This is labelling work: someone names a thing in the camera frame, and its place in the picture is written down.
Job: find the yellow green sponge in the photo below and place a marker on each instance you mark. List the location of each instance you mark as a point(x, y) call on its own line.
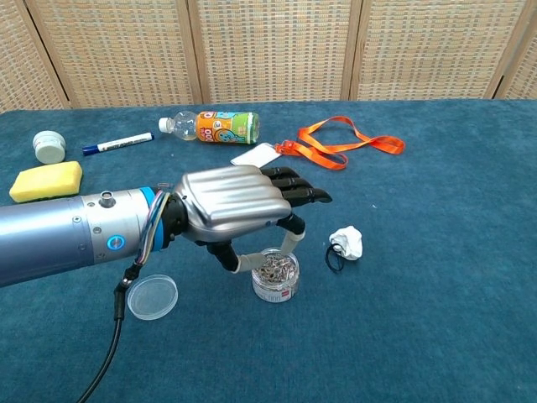
point(46, 180)

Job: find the woven wicker screen panel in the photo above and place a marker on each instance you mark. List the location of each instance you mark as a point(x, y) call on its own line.
point(432, 46)
point(113, 50)
point(522, 71)
point(17, 63)
point(274, 50)

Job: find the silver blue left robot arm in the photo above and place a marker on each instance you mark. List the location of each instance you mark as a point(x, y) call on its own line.
point(54, 235)

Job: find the clear bottle with orange label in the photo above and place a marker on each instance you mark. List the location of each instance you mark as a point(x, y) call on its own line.
point(222, 127)

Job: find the small white round jar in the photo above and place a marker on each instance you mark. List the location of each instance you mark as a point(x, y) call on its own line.
point(49, 147)

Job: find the white blue whiteboard marker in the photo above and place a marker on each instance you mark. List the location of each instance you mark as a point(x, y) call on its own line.
point(121, 143)

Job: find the silver paper clip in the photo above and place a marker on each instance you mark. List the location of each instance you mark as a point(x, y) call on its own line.
point(164, 184)

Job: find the white badge holder card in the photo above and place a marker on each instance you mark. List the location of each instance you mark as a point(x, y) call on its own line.
point(258, 153)

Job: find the clear round plastic lid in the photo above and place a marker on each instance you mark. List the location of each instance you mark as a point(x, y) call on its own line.
point(154, 298)

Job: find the crumpled white paper ball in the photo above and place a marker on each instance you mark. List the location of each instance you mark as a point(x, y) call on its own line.
point(348, 242)

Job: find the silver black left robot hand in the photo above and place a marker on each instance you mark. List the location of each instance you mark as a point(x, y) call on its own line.
point(235, 201)

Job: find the clear paperclip container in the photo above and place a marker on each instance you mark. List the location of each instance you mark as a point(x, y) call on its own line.
point(272, 287)

